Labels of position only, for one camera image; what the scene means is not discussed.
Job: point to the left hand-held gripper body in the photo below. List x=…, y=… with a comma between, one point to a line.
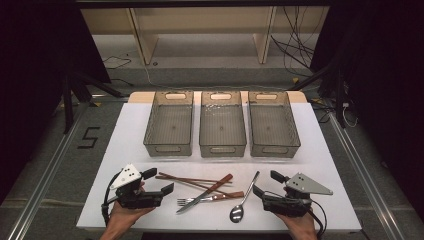
x=133, y=200

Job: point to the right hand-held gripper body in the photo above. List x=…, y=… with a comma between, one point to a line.
x=290, y=205

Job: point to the brown wooden chopstick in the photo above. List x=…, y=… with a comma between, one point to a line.
x=180, y=179

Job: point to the silver metal spoon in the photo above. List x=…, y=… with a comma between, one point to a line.
x=236, y=213

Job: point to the smoky clear plastic bin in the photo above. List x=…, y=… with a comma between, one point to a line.
x=273, y=128
x=221, y=128
x=170, y=125

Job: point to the person's left hand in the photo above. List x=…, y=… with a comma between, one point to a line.
x=121, y=218

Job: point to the person's right hand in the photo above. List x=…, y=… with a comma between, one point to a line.
x=301, y=225

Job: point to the white table cover sheet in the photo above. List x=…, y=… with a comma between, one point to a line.
x=126, y=146

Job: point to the black metal stand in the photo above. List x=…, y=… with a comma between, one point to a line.
x=68, y=106
x=339, y=96

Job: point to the light wooden shelf unit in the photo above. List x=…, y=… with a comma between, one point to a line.
x=143, y=40

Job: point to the black curtain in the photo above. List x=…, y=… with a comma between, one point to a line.
x=33, y=83
x=383, y=83

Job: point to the aluminium floor rail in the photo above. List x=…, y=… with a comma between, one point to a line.
x=43, y=186
x=366, y=173

